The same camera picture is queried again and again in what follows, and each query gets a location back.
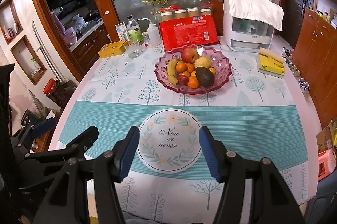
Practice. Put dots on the white carton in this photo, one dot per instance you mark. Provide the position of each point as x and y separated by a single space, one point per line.
119 30

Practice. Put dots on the yellow banana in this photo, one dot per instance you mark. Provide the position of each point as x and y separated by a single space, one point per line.
171 72

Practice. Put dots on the pink plastic stool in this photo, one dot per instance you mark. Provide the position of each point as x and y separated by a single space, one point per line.
327 164

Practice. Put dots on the red lidded jar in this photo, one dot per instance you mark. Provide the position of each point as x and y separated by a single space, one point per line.
50 85

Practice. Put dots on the orange tangerine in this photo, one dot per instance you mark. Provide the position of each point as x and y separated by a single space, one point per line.
181 67
193 73
190 66
185 73
212 71
193 82

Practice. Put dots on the wooden cabinet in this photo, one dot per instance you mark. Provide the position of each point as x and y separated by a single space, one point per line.
316 55

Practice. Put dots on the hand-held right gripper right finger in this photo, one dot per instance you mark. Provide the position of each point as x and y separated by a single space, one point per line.
209 154

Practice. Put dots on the yellow tin box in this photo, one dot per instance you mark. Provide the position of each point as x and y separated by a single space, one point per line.
112 49

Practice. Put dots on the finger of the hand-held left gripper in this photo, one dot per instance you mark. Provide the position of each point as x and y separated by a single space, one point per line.
84 138
43 126

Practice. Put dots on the dark avocado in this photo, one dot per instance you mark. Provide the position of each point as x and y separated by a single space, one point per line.
205 77

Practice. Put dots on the white tabletop appliance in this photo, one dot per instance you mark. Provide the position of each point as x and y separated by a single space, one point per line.
247 41

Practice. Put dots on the red plum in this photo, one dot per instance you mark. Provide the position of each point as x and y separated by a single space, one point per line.
183 79

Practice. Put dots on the white cloth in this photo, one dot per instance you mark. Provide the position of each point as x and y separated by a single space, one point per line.
252 8

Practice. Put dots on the clear glass tumbler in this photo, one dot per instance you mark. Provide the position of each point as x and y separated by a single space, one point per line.
133 50

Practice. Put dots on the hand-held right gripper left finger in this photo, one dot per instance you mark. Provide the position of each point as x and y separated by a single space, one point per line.
129 154

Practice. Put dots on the small lidded glass jar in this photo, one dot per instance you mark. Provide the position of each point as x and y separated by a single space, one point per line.
146 38

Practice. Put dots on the pink glass bowl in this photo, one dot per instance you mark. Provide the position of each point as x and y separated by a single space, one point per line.
222 60

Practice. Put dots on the small white shoe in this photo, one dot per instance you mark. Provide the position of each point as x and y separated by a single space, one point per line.
292 68
304 85

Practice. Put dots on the yellow pear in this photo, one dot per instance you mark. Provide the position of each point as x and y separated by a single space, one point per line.
203 62

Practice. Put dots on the cardboard box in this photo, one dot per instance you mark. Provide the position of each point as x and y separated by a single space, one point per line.
325 138

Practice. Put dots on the white squeeze bottle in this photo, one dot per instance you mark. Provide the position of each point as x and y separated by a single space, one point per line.
154 34

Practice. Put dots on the yellow tissue pack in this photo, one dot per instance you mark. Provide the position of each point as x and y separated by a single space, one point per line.
271 63

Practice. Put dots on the silver metal can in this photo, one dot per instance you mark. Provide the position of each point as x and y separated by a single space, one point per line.
126 35

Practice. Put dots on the red apple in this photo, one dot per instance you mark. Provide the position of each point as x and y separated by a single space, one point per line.
189 55

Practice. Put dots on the red paper cup package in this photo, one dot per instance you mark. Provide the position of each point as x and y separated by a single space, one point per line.
189 34

